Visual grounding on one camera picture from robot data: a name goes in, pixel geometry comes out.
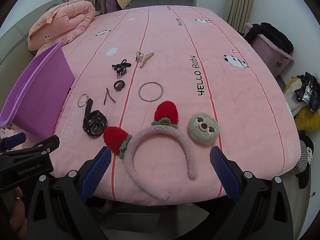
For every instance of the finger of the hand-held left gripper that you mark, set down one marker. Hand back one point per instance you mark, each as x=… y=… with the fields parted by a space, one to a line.
x=15 y=140
x=47 y=142

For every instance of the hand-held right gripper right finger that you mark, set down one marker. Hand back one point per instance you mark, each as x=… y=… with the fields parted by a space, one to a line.
x=225 y=173

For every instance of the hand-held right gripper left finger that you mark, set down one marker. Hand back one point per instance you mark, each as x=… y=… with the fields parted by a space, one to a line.
x=96 y=173

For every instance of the black wristwatch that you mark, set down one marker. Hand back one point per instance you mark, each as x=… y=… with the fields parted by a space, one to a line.
x=93 y=126

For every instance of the round plush sloth clip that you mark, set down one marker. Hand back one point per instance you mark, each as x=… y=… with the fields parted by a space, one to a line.
x=203 y=128

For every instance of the small silver hoop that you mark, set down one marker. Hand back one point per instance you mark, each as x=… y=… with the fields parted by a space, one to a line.
x=78 y=101

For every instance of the purple plastic bin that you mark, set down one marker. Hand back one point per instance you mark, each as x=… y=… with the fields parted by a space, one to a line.
x=37 y=87

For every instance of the pink strawberry headband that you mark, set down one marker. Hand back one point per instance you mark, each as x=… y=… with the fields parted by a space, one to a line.
x=166 y=112

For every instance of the silver bangle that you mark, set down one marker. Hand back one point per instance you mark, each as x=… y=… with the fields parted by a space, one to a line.
x=139 y=92

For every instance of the pearl hair claw clip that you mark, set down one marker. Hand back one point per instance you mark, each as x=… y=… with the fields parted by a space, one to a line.
x=143 y=56

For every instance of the person's left hand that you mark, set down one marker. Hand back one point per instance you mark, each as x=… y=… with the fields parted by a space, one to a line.
x=17 y=207

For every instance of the checked cloth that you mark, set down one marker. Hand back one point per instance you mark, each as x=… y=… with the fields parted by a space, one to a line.
x=303 y=156

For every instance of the grey padded headboard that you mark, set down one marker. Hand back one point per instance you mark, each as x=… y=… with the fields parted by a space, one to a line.
x=15 y=40

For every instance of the folded pink quilt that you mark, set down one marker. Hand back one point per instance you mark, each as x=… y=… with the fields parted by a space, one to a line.
x=65 y=20

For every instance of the purple storage box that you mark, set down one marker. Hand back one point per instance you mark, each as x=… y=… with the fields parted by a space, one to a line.
x=270 y=57

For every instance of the pink printed bed sheet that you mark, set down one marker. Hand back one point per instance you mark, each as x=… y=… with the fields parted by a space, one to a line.
x=175 y=55

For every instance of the black clothes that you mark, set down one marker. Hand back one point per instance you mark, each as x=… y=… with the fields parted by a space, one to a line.
x=272 y=36

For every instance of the dark chair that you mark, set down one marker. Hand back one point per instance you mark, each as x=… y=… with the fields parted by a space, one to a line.
x=99 y=3

